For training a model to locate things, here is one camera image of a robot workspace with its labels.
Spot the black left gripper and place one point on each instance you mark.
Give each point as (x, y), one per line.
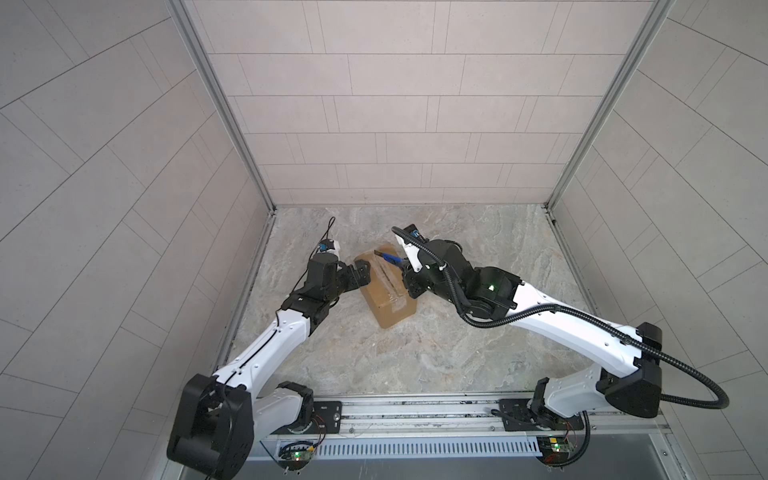
(362, 277)

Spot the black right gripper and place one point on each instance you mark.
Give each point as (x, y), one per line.
(408, 277)

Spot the brown cardboard express box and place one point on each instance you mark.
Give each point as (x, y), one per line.
(386, 294)

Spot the blue utility knife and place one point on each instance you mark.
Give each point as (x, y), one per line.
(392, 259)

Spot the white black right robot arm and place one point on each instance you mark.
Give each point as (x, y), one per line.
(621, 376)

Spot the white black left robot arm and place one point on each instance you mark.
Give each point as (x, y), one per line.
(219, 417)

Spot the white slotted vent strip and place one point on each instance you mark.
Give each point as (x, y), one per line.
(429, 448)

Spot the left green circuit board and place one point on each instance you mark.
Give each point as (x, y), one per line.
(297, 452)

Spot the green circuit board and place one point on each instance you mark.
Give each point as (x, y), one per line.
(554, 450)
(297, 452)

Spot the right green circuit board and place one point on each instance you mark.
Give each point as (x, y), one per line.
(554, 450)

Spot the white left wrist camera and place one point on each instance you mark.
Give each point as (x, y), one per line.
(329, 246)

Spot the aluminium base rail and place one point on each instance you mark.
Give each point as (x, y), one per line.
(458, 415)

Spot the aluminium left corner post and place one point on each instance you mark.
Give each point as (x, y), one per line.
(180, 14)

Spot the aluminium corner post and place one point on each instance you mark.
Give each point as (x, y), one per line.
(180, 14)
(648, 30)

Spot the aluminium right corner post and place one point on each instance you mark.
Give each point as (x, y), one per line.
(648, 30)

